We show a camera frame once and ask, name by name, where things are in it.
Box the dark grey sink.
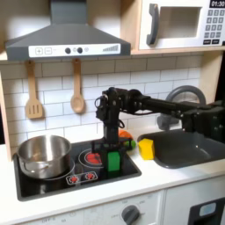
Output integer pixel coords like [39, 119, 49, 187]
[137, 128, 225, 170]

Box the steel pot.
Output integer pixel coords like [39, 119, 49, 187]
[16, 134, 76, 180]

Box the black toy stove top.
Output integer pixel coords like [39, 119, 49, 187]
[12, 137, 142, 202]

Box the grey range hood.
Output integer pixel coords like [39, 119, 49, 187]
[4, 0, 132, 62]

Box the wooden slotted spatula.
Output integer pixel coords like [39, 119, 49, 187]
[24, 60, 45, 120]

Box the white toy microwave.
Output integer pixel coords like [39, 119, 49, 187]
[138, 0, 225, 51]

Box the green block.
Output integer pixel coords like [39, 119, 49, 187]
[106, 151, 121, 172]

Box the grey tap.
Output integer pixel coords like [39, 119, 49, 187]
[156, 84, 207, 131]

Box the orange toy vegetable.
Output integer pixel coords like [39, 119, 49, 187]
[118, 129, 137, 151]

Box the wooden spoon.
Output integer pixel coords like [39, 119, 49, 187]
[69, 58, 86, 114]

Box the black appliance panel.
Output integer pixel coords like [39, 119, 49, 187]
[187, 197, 225, 225]

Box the yellow block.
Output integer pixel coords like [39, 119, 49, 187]
[138, 138, 156, 161]

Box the grey oven knob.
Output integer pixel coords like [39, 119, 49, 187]
[120, 205, 141, 225]

